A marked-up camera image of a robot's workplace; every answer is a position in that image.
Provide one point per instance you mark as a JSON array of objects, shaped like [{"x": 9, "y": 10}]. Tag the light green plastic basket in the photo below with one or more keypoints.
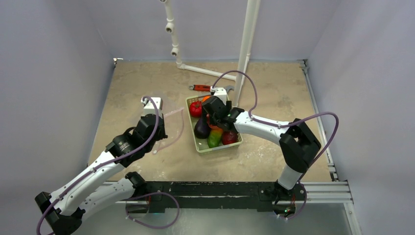
[{"x": 201, "y": 145}]

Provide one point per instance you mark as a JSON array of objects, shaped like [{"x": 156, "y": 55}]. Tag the aluminium rail frame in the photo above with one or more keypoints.
[{"x": 334, "y": 192}]

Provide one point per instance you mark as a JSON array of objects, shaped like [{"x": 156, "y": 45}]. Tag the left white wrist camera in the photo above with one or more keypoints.
[{"x": 152, "y": 105}]

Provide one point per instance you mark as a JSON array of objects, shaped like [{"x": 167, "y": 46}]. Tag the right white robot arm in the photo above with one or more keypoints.
[{"x": 297, "y": 142}]

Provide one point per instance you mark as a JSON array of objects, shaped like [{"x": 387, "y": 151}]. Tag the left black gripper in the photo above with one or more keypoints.
[{"x": 162, "y": 133}]

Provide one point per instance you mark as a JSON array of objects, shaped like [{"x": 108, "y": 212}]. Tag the purple toy eggplant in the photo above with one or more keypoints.
[{"x": 202, "y": 129}]

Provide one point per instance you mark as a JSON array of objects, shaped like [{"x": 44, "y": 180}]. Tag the clear zip top bag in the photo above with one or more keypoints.
[{"x": 173, "y": 116}]

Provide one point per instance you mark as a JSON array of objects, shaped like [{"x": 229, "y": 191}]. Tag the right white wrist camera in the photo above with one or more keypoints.
[{"x": 221, "y": 93}]

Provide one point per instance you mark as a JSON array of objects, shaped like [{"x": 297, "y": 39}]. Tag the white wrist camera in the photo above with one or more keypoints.
[
  {"x": 152, "y": 105},
  {"x": 221, "y": 93}
]

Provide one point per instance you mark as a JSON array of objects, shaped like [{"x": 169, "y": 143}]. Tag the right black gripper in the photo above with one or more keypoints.
[{"x": 214, "y": 118}]

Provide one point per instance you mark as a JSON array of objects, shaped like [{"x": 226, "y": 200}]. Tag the red handled adjustable wrench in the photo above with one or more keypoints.
[{"x": 207, "y": 88}]

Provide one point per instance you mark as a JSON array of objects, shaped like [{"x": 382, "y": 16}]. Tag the white pvc pipe frame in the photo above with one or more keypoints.
[{"x": 251, "y": 16}]

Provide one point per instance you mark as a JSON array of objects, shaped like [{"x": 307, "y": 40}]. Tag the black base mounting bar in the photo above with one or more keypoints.
[{"x": 260, "y": 196}]

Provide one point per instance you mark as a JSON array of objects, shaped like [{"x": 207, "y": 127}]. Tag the dark red toy apple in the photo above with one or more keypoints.
[{"x": 229, "y": 137}]

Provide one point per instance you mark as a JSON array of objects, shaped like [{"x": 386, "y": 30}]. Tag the orange toy pumpkin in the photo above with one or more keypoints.
[{"x": 205, "y": 98}]

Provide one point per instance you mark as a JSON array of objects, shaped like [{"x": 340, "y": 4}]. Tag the red toy tomato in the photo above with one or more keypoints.
[{"x": 195, "y": 109}]

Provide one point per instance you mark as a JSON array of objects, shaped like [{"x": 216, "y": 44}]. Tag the green orange toy mango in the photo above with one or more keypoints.
[{"x": 214, "y": 138}]

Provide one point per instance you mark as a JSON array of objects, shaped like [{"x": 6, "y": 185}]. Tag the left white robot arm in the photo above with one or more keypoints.
[{"x": 69, "y": 206}]

